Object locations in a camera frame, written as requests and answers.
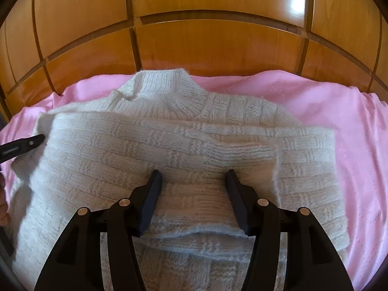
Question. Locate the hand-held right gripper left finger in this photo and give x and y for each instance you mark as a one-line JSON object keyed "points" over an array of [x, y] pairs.
{"points": [[151, 201]]}

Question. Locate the wooden wardrobe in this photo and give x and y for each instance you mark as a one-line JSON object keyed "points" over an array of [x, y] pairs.
{"points": [[194, 30]]}

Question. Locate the white knit sweater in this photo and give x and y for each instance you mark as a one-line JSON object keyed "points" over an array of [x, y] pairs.
{"points": [[151, 148]]}

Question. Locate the person's left hand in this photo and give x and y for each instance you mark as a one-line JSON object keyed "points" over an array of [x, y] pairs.
{"points": [[3, 206]]}

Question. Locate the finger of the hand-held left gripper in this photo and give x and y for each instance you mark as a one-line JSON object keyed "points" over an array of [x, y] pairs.
{"points": [[28, 143]]}

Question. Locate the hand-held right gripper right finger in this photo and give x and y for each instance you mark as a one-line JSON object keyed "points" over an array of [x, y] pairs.
{"points": [[239, 204]]}

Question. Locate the pink blanket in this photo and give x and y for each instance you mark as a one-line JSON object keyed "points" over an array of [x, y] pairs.
{"points": [[348, 121]]}

